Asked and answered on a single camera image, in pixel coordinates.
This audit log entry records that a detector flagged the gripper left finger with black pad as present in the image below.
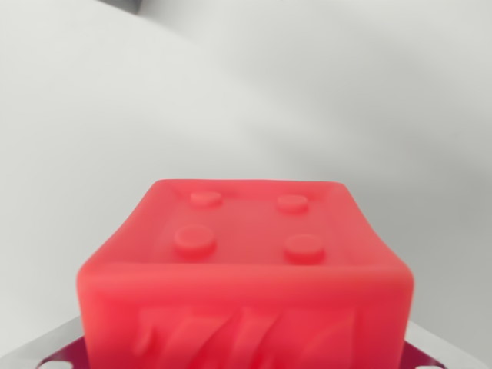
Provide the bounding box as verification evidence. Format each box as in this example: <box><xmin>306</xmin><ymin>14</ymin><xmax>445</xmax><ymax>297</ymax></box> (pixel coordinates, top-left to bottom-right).
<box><xmin>0</xmin><ymin>315</ymin><xmax>92</xmax><ymax>369</ymax></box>

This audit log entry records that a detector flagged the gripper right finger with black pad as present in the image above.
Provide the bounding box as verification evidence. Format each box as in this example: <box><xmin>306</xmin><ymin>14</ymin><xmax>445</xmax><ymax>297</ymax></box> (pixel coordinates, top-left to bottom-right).
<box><xmin>401</xmin><ymin>338</ymin><xmax>492</xmax><ymax>369</ymax></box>

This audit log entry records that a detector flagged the red embossed cube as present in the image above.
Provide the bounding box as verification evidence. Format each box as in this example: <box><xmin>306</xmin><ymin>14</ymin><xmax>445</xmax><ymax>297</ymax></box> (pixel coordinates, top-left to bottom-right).
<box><xmin>75</xmin><ymin>178</ymin><xmax>417</xmax><ymax>369</ymax></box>

